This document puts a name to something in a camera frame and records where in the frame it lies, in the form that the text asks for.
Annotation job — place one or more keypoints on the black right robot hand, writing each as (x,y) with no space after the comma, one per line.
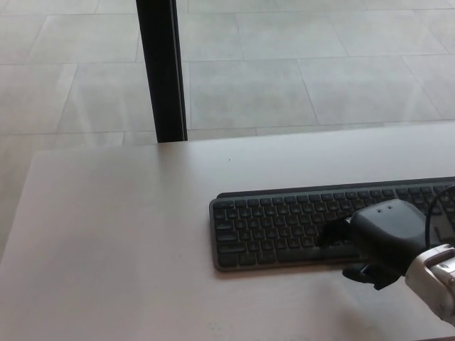
(387,234)

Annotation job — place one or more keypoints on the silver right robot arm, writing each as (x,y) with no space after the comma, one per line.
(433,280)

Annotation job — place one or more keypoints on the black vertical frame post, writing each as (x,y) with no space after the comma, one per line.
(161,71)

